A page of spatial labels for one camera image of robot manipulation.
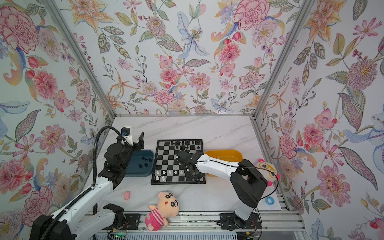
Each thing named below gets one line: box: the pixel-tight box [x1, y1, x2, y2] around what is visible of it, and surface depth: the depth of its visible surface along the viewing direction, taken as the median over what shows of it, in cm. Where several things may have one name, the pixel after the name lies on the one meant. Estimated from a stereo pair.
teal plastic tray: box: [125, 149, 155, 177], surface depth 95 cm
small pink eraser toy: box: [123, 191, 131, 201], surface depth 83 cm
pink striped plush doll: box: [145, 191, 180, 232], surface depth 73 cm
